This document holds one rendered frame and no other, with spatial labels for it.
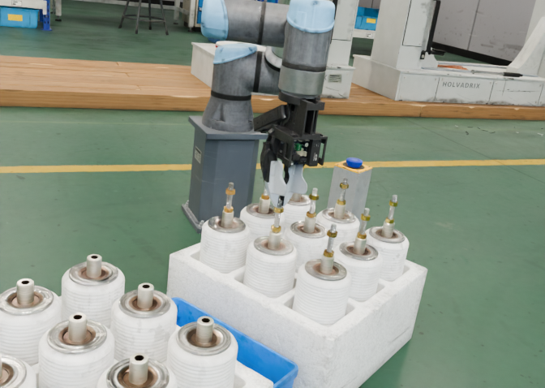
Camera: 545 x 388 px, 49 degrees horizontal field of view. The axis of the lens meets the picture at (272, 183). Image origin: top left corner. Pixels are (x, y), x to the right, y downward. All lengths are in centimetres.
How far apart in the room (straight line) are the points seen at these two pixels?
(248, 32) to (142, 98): 201
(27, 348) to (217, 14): 61
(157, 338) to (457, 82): 333
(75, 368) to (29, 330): 11
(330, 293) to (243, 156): 74
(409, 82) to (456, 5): 475
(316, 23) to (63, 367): 61
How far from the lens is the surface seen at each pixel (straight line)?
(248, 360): 111
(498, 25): 784
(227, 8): 107
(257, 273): 110
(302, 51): 97
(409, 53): 381
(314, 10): 96
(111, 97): 301
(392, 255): 123
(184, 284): 120
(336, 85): 350
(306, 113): 97
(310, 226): 120
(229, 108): 166
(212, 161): 167
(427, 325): 148
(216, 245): 115
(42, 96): 298
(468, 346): 145
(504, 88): 428
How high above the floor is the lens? 74
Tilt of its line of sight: 20 degrees down
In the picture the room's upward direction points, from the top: 8 degrees clockwise
